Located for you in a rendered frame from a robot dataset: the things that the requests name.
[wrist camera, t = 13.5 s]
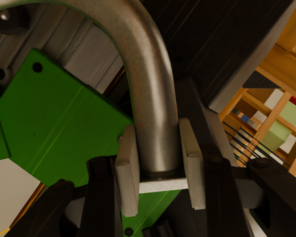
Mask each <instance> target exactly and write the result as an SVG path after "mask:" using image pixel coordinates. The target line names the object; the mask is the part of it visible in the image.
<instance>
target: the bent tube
mask: <svg viewBox="0 0 296 237"><path fill-rule="evenodd" d="M28 3H51V4H56V5H60V6H64V7H67V8H70V9H72V10H75V11H77V12H79V13H80V14H82V15H84V16H85V17H87V18H88V19H90V20H91V21H92V22H94V23H95V24H96V25H97V26H98V27H100V28H101V29H102V30H103V32H104V33H105V34H106V35H107V36H108V37H109V39H110V40H111V41H112V43H113V44H114V46H115V47H116V49H117V51H118V53H119V55H120V57H121V59H122V61H123V64H124V67H125V71H126V75H127V79H128V84H129V91H130V98H131V104H132V113H133V120H134V126H135V133H136V140H137V146H138V153H139V159H140V189H139V193H148V192H157V191H166V190H179V189H188V184H187V178H186V173H185V169H184V164H183V156H182V148H181V140H180V132H179V120H178V112H177V105H176V96H175V88H174V80H173V73H172V67H171V62H170V58H169V54H168V51H167V48H166V45H165V43H164V40H163V38H162V36H161V33H160V31H159V29H158V27H157V25H156V24H155V22H154V20H153V19H152V17H151V15H150V14H149V12H148V11H147V10H146V9H145V7H144V6H143V5H142V3H141V2H140V1H139V0H0V10H3V9H7V8H12V7H15V6H19V5H23V4H28Z"/></svg>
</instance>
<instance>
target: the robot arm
mask: <svg viewBox="0 0 296 237"><path fill-rule="evenodd" d="M179 132H180V140H181V148H182V156H183V164H184V169H185V173H186V178H187V184H188V189H189V194H190V199H191V204H192V208H195V210H198V209H205V208H206V222H207V237H250V234H249V229H248V226H247V222H246V219H245V215H244V211H243V208H249V213H250V215H251V216H252V217H253V219H254V220H255V221H256V223H257V224H258V225H259V227H260V228H261V229H262V231H263V232H264V233H265V234H266V236H267V237H296V177H295V176H294V175H292V174H291V173H290V172H288V171H287V170H286V169H284V168H283V167H282V166H280V165H279V164H278V163H276V162H275V161H273V160H271V159H268V158H264V157H263V158H262V157H258V158H253V159H250V160H248V161H247V167H237V166H232V165H231V162H230V160H229V159H226V158H224V157H223V156H222V154H221V152H220V151H219V149H218V147H217V145H215V144H213V143H205V144H198V142H197V140H196V137H195V134H194V132H193V130H192V127H191V124H190V122H189V119H187V118H179ZM86 166H87V171H88V176H89V180H88V184H86V185H83V186H80V187H76V188H75V186H74V183H73V182H71V181H60V182H56V183H55V184H53V185H51V186H50V187H49V188H48V189H47V190H46V191H45V192H44V193H43V194H42V195H41V196H40V197H39V198H38V200H37V201H36V202H35V203H34V204H33V205H32V206H31V207H30V208H29V209H28V211H27V212H26V213H25V214H24V215H23V216H22V217H21V218H20V219H19V220H18V222H17V223H16V224H15V225H14V226H13V227H12V228H11V229H10V230H9V231H8V233H7V234H6V235H5V236H4V237H124V234H123V217H122V212H123V215H125V217H132V216H136V214H138V203H139V189H140V159H139V153H138V146H137V140H136V133H135V126H134V124H130V125H126V127H125V130H124V133H123V137H122V140H121V143H120V147H119V150H118V154H117V155H112V156H99V157H94V158H92V159H90V160H88V161H87V162H86ZM121 208H122V212H121Z"/></svg>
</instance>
